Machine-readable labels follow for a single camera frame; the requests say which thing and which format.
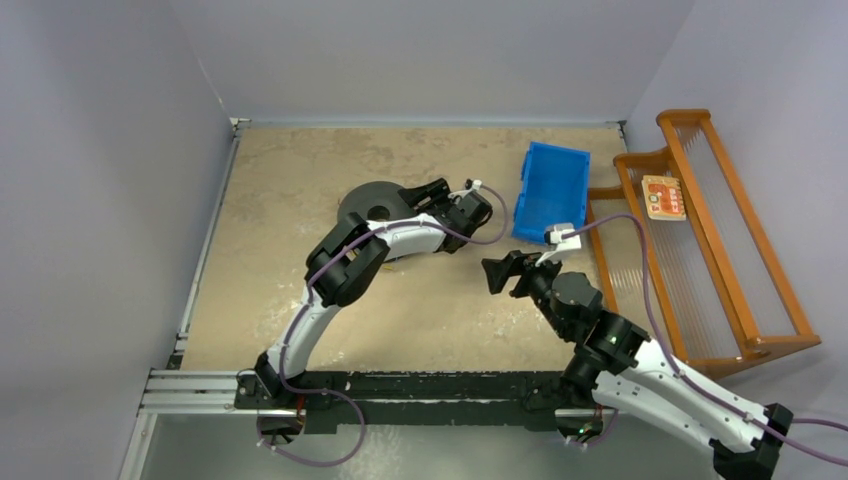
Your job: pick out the orange patterned card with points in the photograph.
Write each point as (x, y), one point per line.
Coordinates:
(663, 198)

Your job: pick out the orange wooden rack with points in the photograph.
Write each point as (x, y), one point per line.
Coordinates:
(722, 298)

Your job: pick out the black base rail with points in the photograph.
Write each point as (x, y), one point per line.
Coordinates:
(322, 401)

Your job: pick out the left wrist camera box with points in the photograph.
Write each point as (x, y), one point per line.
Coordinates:
(470, 186)

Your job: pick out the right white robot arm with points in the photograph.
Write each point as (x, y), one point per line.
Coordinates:
(617, 364)

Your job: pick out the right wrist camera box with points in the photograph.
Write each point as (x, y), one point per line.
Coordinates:
(563, 239)

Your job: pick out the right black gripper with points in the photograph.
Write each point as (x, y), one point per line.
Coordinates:
(514, 264)

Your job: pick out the black cable spool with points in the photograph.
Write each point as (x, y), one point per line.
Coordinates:
(375, 201)

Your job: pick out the blue plastic bin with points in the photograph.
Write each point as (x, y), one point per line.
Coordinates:
(555, 184)

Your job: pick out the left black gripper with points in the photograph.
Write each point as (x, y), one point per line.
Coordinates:
(415, 196)

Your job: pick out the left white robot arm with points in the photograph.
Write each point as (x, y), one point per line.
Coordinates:
(377, 222)

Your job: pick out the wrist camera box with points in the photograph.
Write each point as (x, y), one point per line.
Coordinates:
(563, 239)
(470, 186)

